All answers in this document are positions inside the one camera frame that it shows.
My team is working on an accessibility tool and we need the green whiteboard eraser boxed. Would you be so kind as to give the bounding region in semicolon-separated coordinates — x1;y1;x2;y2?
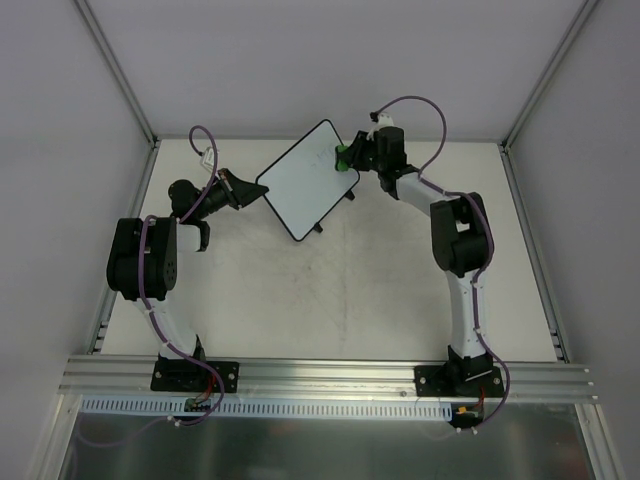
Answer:
334;145;350;172

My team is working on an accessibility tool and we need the small black-framed whiteboard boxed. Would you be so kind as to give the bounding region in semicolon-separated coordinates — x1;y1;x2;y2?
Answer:
256;119;360;242

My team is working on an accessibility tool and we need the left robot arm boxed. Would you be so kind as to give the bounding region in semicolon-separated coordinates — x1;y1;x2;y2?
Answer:
106;168;269;390

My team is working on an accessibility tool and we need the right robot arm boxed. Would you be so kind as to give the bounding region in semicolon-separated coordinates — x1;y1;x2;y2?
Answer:
335;126;494;397

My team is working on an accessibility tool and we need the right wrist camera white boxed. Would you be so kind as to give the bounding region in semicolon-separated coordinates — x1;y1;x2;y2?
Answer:
366;111;395;141

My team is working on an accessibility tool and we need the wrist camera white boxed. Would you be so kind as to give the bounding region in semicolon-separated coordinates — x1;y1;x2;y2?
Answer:
200;147;217;173
366;111;395;141

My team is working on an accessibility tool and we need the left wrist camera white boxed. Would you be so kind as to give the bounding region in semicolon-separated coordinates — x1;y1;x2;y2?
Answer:
200;147;217;173

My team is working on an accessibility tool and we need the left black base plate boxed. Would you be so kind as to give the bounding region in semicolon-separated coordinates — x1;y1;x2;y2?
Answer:
150;357;240;394

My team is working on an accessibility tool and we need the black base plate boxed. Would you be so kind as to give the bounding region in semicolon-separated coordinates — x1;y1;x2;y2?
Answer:
150;357;240;394
413;364;505;398

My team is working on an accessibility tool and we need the left aluminium frame post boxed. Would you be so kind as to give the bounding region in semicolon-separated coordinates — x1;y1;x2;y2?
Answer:
71;0;158;146

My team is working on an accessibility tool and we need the aluminium frame post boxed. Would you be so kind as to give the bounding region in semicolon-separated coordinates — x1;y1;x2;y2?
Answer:
499;0;601;149
71;0;158;146

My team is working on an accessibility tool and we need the aluminium front rail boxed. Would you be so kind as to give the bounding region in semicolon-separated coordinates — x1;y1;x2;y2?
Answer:
58;355;600;404

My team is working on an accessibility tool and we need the white slotted cable duct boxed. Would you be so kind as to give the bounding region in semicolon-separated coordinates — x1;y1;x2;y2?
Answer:
79;395;453;422

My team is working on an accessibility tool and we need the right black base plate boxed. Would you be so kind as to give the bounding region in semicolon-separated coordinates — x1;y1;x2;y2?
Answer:
413;364;505;398

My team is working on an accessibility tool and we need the right aluminium frame post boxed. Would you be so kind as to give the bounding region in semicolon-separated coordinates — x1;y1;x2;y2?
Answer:
499;0;601;149

